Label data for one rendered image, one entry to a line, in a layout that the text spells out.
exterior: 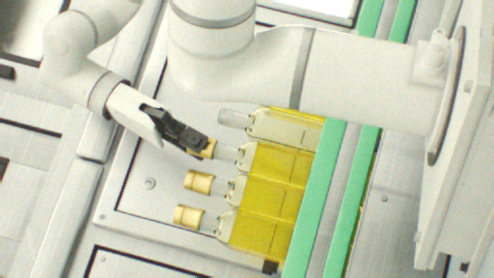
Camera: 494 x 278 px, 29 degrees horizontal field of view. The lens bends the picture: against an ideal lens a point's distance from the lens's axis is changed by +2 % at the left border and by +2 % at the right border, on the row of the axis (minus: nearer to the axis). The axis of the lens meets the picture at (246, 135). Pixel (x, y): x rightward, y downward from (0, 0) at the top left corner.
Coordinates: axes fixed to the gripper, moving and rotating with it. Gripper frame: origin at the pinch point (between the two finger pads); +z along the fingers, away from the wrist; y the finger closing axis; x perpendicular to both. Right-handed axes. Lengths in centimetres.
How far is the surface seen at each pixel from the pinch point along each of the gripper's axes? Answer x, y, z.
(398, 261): -3.4, 15.3, 37.2
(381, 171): 6.7, 15.3, 29.2
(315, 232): -5.3, 13.5, 25.4
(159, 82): 9.5, -13.4, -15.3
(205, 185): -5.4, 1.5, 5.5
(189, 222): -11.6, 1.1, 6.4
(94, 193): -13.6, -13.6, -14.0
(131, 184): -9.2, -12.7, -8.9
